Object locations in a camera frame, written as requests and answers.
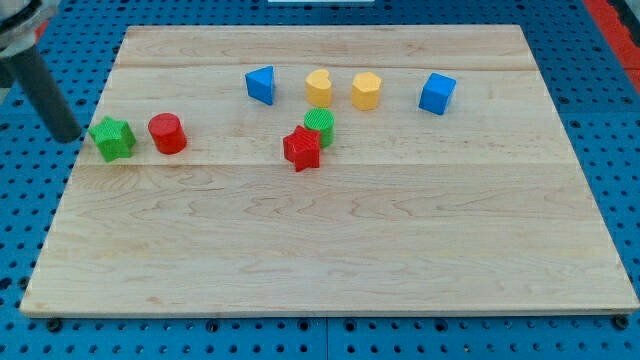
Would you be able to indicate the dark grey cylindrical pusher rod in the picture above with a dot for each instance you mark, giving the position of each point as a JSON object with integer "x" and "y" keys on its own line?
{"x": 29, "y": 69}

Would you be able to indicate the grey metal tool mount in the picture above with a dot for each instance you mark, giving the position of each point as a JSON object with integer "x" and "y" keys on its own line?
{"x": 19, "y": 21}

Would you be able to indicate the green star block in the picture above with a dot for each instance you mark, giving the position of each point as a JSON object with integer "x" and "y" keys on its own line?
{"x": 113, "y": 138}

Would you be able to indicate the red star block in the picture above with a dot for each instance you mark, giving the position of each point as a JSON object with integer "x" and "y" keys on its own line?
{"x": 302, "y": 148}

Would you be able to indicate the red cylinder block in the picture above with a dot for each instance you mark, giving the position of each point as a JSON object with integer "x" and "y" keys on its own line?
{"x": 167, "y": 133}

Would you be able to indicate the blue triangle block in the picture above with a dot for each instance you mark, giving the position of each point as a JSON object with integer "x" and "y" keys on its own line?
{"x": 260, "y": 84}

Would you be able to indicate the yellow heart block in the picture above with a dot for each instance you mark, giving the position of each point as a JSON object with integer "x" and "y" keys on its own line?
{"x": 318, "y": 87}

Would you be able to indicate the green cylinder block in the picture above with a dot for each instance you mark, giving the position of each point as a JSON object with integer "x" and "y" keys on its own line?
{"x": 322, "y": 120}

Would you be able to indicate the light wooden board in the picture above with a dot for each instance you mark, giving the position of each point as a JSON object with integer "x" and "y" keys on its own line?
{"x": 481, "y": 211}

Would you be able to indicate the yellow hexagon block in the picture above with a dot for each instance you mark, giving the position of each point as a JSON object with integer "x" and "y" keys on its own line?
{"x": 366, "y": 88}

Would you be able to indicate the blue cube block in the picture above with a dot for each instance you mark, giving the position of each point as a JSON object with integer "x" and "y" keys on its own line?
{"x": 437, "y": 93}

